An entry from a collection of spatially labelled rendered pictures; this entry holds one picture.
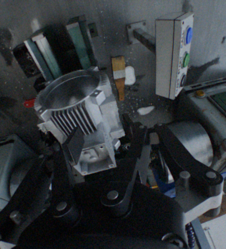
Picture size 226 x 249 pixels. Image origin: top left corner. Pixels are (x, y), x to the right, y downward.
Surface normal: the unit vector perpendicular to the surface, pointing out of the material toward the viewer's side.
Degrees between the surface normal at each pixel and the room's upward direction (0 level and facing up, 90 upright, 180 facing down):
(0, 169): 89
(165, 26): 51
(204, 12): 0
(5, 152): 89
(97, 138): 90
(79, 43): 0
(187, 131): 88
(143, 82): 0
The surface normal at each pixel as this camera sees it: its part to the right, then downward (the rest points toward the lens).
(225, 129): -0.19, -0.64
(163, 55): -0.63, 0.66
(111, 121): 0.18, 0.72
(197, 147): -0.05, -0.11
